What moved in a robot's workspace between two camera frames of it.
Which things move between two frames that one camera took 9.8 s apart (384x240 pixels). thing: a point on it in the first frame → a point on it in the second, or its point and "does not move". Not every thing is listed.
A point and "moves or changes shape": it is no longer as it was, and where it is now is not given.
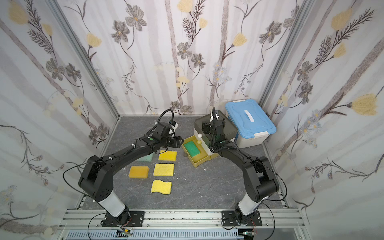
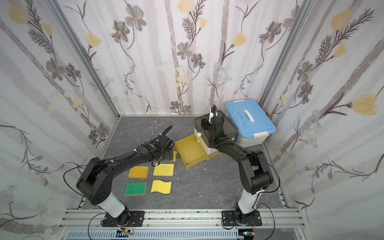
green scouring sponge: [192, 148] → [139, 188]
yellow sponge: [139, 172] does not move
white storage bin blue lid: [253, 125] does not move
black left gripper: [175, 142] → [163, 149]
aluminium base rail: [86, 224] does not move
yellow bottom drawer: [195, 152] moves or changes shape
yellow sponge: [161, 187] does not move
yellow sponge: [164, 169] does not move
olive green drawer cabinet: [231, 131] does not move
